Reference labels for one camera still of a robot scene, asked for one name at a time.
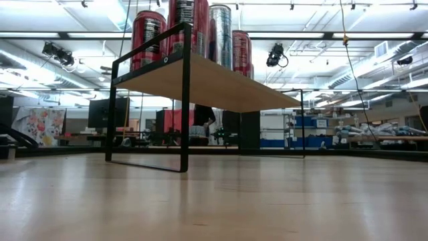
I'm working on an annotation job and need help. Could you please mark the red Coca-Cola original can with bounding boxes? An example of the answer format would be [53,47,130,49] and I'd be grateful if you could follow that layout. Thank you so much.
[231,29,253,80]

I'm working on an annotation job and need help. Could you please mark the slim silver blue can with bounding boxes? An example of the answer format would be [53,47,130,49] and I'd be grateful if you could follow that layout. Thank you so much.
[207,3,233,70]

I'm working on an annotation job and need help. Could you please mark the red Coca-Cola Zero Sugar can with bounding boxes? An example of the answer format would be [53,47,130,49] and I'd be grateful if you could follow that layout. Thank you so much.
[167,0,211,60]

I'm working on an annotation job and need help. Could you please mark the red can black print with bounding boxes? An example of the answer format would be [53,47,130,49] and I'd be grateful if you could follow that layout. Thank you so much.
[129,9,169,72]

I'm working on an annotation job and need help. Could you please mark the person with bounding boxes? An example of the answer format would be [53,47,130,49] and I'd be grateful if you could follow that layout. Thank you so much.
[192,104,217,147]

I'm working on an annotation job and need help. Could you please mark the background robot green lights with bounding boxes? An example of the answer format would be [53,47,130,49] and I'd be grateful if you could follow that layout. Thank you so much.
[210,127,235,147]

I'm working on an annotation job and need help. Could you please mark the black cabinet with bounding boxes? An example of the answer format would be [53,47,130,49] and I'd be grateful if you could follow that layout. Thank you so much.
[0,96,15,131]
[222,110,261,150]

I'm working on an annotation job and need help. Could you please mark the red panel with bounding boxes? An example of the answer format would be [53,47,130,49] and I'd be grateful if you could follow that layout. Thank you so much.
[155,108,195,147]

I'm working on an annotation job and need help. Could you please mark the white cabinet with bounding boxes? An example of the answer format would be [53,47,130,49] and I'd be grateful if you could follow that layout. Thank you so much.
[259,113,288,150]

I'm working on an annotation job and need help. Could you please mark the shelving with blue bins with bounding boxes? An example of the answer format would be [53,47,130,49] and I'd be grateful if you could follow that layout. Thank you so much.
[274,113,335,150]

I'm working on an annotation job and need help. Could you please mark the black monitor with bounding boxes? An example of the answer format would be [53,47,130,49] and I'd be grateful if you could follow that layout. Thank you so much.
[88,97,130,129]

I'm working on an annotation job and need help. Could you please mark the cluttered background table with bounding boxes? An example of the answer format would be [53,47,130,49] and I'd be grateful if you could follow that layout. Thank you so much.
[334,122,428,151]

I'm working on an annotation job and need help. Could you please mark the floral cloth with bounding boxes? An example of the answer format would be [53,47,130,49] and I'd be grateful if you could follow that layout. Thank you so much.
[11,106,67,148]

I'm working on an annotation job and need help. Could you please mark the wooden shelf black metal frame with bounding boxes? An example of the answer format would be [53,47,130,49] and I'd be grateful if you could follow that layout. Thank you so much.
[105,21,306,173]

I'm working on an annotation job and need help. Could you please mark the black hanging overhead camera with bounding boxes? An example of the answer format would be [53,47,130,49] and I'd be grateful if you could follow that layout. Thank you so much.
[265,42,289,68]

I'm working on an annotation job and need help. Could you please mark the thin hanging cable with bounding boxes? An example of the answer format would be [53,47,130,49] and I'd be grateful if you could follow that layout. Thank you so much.
[118,0,132,58]

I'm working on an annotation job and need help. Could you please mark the yellow hanging cable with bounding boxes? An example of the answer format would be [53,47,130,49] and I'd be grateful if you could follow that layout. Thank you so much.
[339,0,381,143]

